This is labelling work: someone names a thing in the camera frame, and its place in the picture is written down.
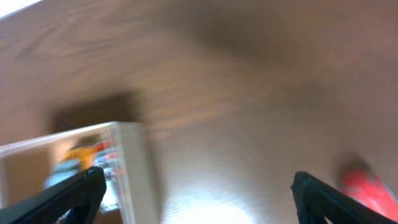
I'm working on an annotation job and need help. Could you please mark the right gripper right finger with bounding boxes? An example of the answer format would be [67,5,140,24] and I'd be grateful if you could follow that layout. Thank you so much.
[291,171,395,224]

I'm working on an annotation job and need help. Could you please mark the white cardboard box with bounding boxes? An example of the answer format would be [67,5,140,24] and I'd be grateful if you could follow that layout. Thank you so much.
[1,122,160,224]

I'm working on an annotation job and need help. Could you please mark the grey yellow toy truck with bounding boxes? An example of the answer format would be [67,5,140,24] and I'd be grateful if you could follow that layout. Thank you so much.
[44,145,104,189]

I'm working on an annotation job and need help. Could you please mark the red toy fire truck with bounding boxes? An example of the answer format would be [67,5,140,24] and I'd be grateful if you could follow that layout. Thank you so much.
[93,141,120,214]

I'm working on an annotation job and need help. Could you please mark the red white toy ball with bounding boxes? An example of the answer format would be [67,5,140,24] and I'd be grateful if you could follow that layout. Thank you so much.
[338,161,397,222]

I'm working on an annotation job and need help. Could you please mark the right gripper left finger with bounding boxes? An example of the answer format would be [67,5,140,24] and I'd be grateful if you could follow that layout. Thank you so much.
[1,166,106,224]

